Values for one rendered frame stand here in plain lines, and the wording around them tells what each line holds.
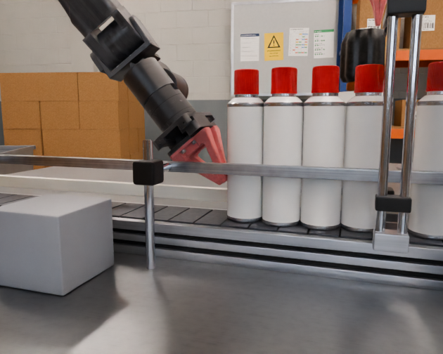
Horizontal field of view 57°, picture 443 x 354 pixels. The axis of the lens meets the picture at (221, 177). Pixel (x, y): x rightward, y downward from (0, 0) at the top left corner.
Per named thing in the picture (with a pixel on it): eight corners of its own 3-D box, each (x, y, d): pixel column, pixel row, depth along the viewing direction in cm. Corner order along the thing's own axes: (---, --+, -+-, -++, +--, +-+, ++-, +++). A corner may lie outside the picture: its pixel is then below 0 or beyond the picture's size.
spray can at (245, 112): (266, 215, 59) (268, 71, 56) (261, 224, 54) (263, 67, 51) (230, 213, 61) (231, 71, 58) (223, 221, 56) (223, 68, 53)
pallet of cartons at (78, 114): (152, 206, 455) (148, 79, 434) (129, 227, 373) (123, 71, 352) (49, 204, 465) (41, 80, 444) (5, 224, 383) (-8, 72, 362)
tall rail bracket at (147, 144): (180, 254, 57) (178, 137, 55) (156, 273, 50) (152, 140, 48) (159, 252, 58) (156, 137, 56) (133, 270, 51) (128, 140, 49)
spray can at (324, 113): (339, 221, 56) (347, 68, 53) (340, 232, 51) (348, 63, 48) (302, 219, 57) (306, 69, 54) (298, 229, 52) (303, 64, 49)
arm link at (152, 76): (112, 75, 57) (141, 48, 56) (133, 81, 64) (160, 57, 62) (141, 114, 57) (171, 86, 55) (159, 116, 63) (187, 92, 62)
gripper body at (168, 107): (218, 121, 62) (189, 83, 62) (193, 123, 52) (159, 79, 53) (188, 147, 64) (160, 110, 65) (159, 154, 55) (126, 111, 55)
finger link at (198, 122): (248, 164, 59) (209, 114, 60) (234, 171, 53) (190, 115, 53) (214, 191, 62) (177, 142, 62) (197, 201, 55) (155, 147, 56)
